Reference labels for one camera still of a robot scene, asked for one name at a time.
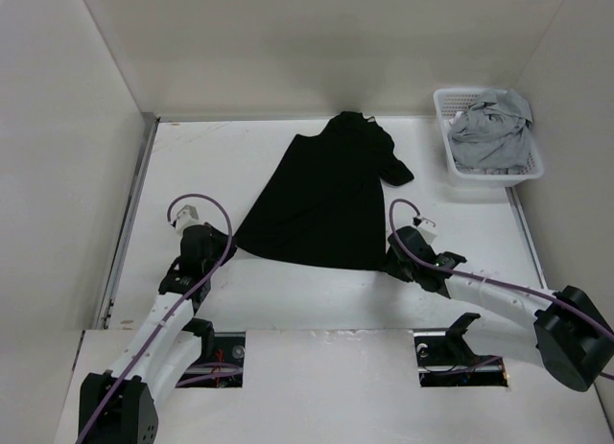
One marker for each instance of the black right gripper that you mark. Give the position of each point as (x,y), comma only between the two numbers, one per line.
(391,267)

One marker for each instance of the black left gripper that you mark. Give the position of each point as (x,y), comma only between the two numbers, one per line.
(220,238)

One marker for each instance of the black tank top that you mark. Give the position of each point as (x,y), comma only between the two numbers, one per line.
(324,204)

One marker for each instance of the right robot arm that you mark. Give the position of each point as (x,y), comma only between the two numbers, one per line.
(564,332)

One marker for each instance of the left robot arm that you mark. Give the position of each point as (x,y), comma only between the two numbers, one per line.
(121,405)

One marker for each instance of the grey tank tops pile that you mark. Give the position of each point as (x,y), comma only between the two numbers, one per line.
(493,136)

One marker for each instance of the white plastic laundry basket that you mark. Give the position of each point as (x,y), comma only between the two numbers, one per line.
(449,102)

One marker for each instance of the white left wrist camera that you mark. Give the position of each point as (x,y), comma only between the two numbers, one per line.
(186,217)

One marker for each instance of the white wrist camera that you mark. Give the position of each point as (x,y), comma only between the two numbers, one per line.
(186,217)
(426,227)

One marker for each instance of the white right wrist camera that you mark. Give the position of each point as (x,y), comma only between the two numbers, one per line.
(426,227)

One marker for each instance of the right aluminium frame rail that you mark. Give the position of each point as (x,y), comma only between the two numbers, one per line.
(523,226)

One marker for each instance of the aluminium frame rail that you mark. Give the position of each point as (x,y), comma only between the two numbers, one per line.
(109,289)
(523,226)

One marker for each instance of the left aluminium frame rail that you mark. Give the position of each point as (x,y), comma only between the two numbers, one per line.
(109,289)

